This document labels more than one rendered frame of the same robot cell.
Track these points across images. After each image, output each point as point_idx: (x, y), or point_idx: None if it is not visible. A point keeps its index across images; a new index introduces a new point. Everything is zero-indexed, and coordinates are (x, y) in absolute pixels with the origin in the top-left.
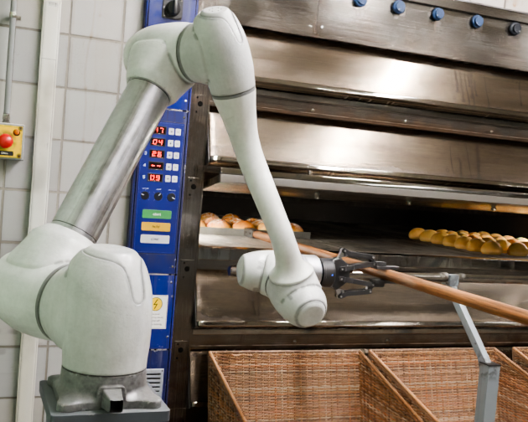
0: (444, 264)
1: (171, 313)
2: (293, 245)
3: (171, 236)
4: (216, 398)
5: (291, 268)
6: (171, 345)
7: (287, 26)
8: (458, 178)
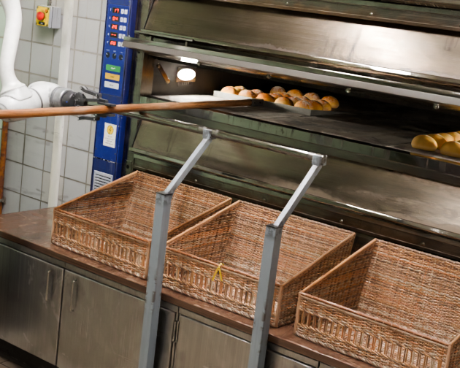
0: (316, 140)
1: (117, 138)
2: (3, 71)
3: (120, 84)
4: (115, 198)
5: (2, 85)
6: (117, 160)
7: None
8: (318, 58)
